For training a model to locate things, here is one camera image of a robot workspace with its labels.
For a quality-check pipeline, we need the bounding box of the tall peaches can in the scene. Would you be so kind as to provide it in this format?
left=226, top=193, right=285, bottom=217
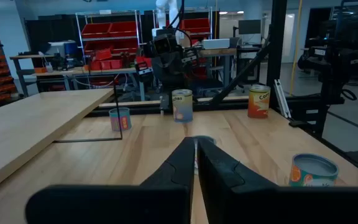
left=171, top=88, right=194, bottom=124

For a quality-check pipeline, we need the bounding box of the white and blue machine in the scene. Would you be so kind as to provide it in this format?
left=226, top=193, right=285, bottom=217
left=46, top=39, right=79, bottom=59

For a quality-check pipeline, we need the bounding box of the silver aluminium extrusion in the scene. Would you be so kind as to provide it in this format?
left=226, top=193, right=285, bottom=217
left=273, top=78, right=292, bottom=119

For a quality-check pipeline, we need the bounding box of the yellow hanging strap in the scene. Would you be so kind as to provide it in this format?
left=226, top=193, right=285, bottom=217
left=289, top=0, right=305, bottom=96

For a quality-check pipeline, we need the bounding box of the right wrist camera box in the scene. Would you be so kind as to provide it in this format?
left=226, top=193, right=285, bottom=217
left=152, top=33, right=180, bottom=57

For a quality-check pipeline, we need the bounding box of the tall orange corn can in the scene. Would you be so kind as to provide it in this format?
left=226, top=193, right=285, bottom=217
left=247, top=85, right=272, bottom=119

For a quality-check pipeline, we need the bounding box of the small orange slices can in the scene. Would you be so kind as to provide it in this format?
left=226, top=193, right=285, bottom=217
left=288, top=152, right=339, bottom=187

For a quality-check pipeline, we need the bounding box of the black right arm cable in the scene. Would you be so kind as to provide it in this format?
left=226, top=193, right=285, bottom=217
left=166, top=0, right=193, bottom=45

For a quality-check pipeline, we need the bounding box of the dark computer monitor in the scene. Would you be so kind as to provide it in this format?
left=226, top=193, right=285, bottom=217
left=237, top=19, right=262, bottom=36

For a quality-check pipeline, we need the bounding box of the wooden shelf with black frame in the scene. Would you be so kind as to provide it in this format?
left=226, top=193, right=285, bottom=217
left=0, top=76, right=124, bottom=200

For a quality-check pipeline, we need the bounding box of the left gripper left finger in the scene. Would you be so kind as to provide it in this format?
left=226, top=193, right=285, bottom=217
left=25, top=136, right=196, bottom=224

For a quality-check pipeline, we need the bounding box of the wooden workbench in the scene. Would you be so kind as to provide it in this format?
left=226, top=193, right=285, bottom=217
left=198, top=47, right=239, bottom=88
left=32, top=66, right=146, bottom=101
left=9, top=54, right=57, bottom=96

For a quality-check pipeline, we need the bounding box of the small teal and pink can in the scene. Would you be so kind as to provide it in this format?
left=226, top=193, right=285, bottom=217
left=108, top=107, right=132, bottom=133

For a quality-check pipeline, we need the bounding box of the white rectangular box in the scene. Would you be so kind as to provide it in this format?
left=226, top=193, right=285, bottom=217
left=201, top=38, right=231, bottom=50

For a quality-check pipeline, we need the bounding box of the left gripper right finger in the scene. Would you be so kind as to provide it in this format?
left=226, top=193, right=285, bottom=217
left=196, top=138, right=358, bottom=224

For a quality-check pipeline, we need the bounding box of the red plastic storage bin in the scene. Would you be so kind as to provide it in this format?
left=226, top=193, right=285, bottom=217
left=81, top=22, right=112, bottom=39
left=84, top=40, right=139, bottom=56
left=180, top=17, right=211, bottom=35
left=109, top=21, right=138, bottom=38

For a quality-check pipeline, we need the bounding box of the black neighbouring robot rig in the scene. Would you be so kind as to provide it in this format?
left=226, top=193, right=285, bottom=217
left=296, top=0, right=358, bottom=103

